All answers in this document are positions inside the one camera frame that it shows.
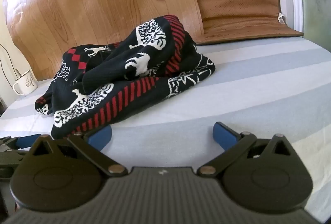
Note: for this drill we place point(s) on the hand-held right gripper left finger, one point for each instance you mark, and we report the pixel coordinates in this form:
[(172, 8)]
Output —
[(99, 136)]

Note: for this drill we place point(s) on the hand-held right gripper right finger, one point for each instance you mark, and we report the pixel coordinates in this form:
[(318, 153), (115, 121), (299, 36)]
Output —
[(224, 134)]

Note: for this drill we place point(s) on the striped bed sheet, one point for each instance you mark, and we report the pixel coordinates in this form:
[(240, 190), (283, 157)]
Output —
[(245, 84)]

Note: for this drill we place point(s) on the black patterned knit sweater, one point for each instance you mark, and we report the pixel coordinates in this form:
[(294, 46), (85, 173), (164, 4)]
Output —
[(134, 71)]

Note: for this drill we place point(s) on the white enamel mug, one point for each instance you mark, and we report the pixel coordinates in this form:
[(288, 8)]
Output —
[(25, 84)]

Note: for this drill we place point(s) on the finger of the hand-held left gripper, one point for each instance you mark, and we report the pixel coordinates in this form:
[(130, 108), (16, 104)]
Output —
[(27, 140)]

